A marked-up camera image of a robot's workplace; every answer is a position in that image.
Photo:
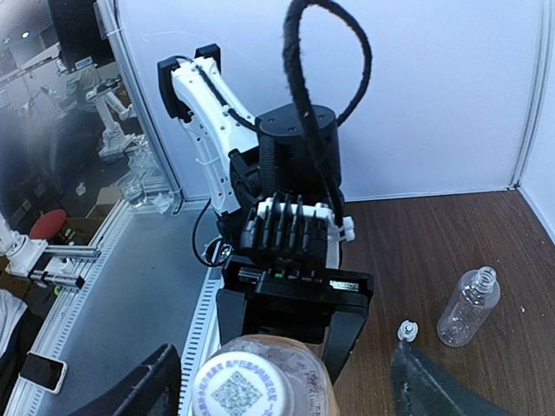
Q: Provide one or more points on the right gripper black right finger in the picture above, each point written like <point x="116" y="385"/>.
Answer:
<point x="421" y="387"/>

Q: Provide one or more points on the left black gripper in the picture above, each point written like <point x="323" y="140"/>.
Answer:
<point x="327" y="307"/>

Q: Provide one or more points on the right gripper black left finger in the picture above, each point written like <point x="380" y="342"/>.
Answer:
<point x="152" y="388"/>

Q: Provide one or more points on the white cap of clear bottle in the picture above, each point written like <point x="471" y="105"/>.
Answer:
<point x="407" y="331"/>

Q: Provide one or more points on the amber tea bottle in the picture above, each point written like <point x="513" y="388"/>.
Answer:
<point x="312" y="389"/>

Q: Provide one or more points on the clear plastic bottle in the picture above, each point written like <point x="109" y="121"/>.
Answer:
<point x="476" y="294"/>

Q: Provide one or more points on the white cap of tea bottle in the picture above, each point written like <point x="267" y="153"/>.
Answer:
<point x="241" y="383"/>

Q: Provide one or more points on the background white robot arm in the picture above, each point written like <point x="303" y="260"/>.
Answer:
<point x="19" y="325"/>

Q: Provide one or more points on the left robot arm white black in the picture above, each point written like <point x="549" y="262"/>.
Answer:
<point x="247" y="158"/>

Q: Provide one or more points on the left round circuit board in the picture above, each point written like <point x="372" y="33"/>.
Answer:
<point x="216" y="252"/>

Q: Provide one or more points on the white smartphone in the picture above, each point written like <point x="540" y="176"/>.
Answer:
<point x="44" y="372"/>

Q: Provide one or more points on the clear glass cup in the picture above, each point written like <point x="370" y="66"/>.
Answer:
<point x="132" y="189"/>

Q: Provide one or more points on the red round stool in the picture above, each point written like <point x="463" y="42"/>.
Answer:
<point x="49" y="225"/>

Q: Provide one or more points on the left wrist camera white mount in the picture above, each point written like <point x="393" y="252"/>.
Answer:
<point x="282" y="233"/>

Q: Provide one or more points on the left aluminium frame post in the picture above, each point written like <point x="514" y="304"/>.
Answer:
<point x="109" y="16"/>

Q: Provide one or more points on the aluminium frame post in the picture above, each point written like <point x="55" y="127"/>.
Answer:
<point x="538" y="87"/>
<point x="109" y="16"/>

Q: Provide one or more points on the right aluminium frame post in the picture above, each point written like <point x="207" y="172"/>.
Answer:
<point x="538" y="87"/>

